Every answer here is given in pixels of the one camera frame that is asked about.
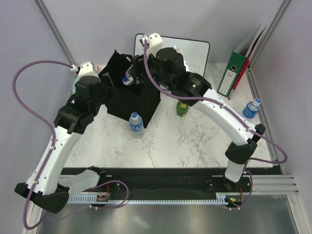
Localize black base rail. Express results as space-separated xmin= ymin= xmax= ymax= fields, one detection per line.
xmin=58 ymin=167 xmax=252 ymax=198

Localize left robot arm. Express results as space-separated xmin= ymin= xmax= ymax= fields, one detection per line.
xmin=15 ymin=73 xmax=117 ymax=214

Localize red binder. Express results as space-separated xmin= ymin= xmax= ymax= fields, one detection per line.
xmin=228 ymin=25 xmax=268 ymax=98

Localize green glass Perrier bottle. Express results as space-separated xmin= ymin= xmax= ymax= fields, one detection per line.
xmin=176 ymin=100 xmax=189 ymax=117

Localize left aluminium frame post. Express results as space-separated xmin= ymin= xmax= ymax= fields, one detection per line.
xmin=34 ymin=0 xmax=76 ymax=64

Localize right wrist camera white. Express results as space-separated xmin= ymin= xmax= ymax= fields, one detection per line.
xmin=139 ymin=33 xmax=163 ymax=56

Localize purple cable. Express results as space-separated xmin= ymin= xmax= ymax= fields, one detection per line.
xmin=143 ymin=40 xmax=288 ymax=210
xmin=12 ymin=59 xmax=76 ymax=231

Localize black canvas bag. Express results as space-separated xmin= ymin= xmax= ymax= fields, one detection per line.
xmin=98 ymin=51 xmax=161 ymax=129

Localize red silver beverage can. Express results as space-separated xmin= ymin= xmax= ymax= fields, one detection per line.
xmin=121 ymin=69 xmax=135 ymax=86

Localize aluminium frame post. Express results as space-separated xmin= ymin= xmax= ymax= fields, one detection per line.
xmin=248 ymin=0 xmax=292 ymax=72
xmin=34 ymin=0 xmax=76 ymax=64

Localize blue label water bottle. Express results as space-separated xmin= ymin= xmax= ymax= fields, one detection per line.
xmin=129 ymin=112 xmax=144 ymax=139

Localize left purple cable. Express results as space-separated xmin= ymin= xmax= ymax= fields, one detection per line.
xmin=12 ymin=59 xmax=76 ymax=231

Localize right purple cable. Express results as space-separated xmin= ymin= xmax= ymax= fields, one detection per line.
xmin=143 ymin=40 xmax=288 ymax=210

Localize blue label bottle right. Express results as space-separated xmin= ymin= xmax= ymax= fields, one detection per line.
xmin=242 ymin=98 xmax=261 ymax=119

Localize green lever arch binder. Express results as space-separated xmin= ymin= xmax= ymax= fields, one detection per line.
xmin=216 ymin=23 xmax=263 ymax=97

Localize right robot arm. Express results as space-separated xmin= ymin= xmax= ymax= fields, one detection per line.
xmin=129 ymin=47 xmax=266 ymax=192

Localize white slotted cable duct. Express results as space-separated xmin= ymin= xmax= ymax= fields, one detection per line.
xmin=67 ymin=192 xmax=242 ymax=205

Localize light blue headphones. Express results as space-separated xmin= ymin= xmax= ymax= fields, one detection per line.
xmin=72 ymin=77 xmax=80 ymax=94

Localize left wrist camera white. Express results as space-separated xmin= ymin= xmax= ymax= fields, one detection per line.
xmin=70 ymin=61 xmax=100 ymax=77

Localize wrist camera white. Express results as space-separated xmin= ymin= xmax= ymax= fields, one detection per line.
xmin=139 ymin=33 xmax=163 ymax=56
xmin=70 ymin=61 xmax=100 ymax=77

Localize whiteboard with red writing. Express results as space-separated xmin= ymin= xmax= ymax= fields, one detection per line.
xmin=134 ymin=33 xmax=211 ymax=76

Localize right aluminium frame post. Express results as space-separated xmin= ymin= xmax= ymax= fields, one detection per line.
xmin=248 ymin=0 xmax=292 ymax=72

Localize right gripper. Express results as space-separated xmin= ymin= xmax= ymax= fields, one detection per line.
xmin=128 ymin=47 xmax=175 ymax=92

